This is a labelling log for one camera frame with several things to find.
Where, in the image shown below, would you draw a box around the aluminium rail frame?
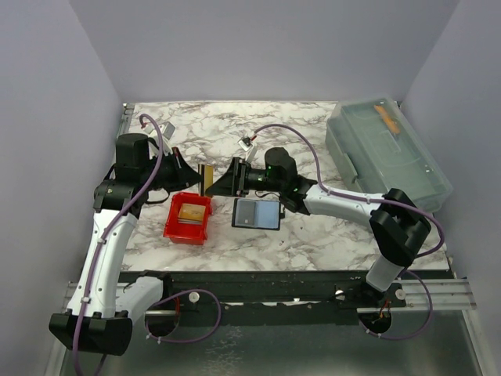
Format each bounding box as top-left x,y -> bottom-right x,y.
49,114 -> 475,357

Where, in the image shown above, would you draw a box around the dark grey credit card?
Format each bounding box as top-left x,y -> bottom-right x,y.
235,200 -> 256,227

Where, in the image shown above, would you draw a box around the black leather card holder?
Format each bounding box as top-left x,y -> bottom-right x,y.
232,198 -> 285,231

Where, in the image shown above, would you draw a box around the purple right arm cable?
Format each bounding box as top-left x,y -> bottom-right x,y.
250,123 -> 447,341

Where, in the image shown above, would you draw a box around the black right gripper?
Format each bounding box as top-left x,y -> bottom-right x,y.
206,158 -> 283,199

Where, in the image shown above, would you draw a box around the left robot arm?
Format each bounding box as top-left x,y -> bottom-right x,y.
49,133 -> 202,356

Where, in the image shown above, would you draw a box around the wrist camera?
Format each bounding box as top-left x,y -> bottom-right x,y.
238,135 -> 258,163
160,121 -> 175,139

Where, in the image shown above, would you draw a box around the cards in red bin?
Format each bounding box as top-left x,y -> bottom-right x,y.
178,203 -> 206,224

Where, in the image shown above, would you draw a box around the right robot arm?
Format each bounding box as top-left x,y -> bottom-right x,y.
207,147 -> 431,307

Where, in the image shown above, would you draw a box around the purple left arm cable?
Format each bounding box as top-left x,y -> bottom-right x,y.
72,113 -> 222,376

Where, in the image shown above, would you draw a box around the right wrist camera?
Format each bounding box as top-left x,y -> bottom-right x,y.
238,135 -> 258,163

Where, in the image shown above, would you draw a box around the green plastic storage box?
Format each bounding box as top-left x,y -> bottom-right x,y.
325,96 -> 452,213

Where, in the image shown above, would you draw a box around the red plastic bin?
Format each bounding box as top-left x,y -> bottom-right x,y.
163,192 -> 212,245

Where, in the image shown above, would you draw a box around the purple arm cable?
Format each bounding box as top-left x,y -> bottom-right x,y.
250,123 -> 447,341
72,113 -> 222,376

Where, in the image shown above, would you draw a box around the orange tool inside box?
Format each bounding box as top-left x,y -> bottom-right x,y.
373,105 -> 401,135

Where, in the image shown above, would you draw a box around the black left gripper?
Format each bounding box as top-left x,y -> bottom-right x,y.
142,146 -> 204,192

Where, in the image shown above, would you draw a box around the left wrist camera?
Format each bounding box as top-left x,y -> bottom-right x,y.
160,121 -> 175,139

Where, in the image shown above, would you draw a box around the yellow credit card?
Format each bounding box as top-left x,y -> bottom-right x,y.
198,164 -> 214,197

